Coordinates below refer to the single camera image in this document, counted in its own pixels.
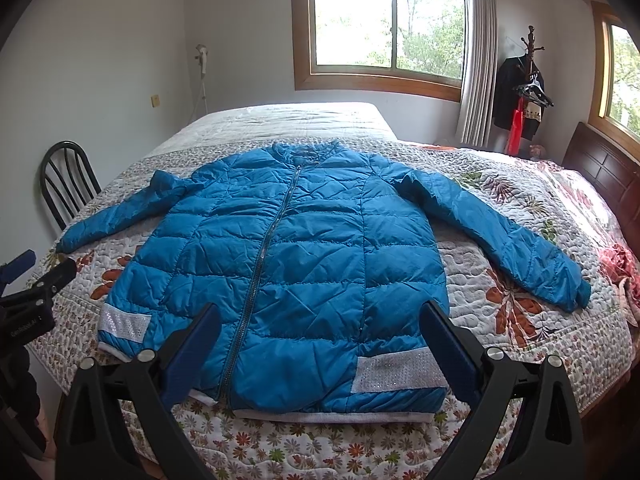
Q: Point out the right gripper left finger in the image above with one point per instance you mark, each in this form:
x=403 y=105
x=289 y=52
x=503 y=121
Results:
x=91 y=434

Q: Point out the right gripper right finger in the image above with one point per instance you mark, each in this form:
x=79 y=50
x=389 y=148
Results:
x=546 y=441

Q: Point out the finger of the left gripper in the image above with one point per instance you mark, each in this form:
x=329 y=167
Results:
x=12 y=270
x=51 y=283

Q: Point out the blue puffer jacket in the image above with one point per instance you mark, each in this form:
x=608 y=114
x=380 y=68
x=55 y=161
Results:
x=319 y=259

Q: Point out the dark clothes on rack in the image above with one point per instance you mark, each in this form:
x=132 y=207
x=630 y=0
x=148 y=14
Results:
x=512 y=85

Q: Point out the floral quilted bedspread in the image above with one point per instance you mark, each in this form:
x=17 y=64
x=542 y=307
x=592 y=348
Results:
x=594 y=342

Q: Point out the dark wooden headboard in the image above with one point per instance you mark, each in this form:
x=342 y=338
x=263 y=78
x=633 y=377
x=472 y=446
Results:
x=613 y=174

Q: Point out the red hanging garment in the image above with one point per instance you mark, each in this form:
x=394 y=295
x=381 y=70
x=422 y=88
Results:
x=516 y=130

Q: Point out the grey striped curtain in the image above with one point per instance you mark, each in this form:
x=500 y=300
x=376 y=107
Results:
x=479 y=72

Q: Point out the wooden coat rack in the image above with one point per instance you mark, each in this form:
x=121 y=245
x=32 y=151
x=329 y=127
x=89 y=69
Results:
x=530 y=50

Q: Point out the large wooden framed window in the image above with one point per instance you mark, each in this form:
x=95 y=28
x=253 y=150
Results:
x=414 y=47

